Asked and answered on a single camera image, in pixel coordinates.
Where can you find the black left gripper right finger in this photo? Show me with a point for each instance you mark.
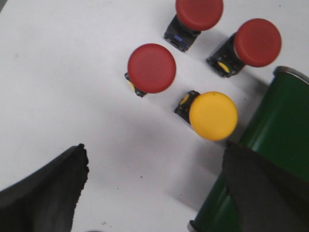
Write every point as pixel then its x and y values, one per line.
pixel 267 197

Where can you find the aluminium conveyor frame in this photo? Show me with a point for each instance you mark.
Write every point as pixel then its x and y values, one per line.
pixel 289 72

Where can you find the red mushroom push button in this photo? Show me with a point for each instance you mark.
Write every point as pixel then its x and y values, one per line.
pixel 257 43
pixel 151 69
pixel 192 17

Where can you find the yellow mushroom push button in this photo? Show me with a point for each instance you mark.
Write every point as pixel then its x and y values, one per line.
pixel 212 115

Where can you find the green conveyor belt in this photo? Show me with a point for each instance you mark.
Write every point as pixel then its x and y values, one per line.
pixel 272 145

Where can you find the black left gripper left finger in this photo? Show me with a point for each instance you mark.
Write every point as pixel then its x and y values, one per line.
pixel 45 201

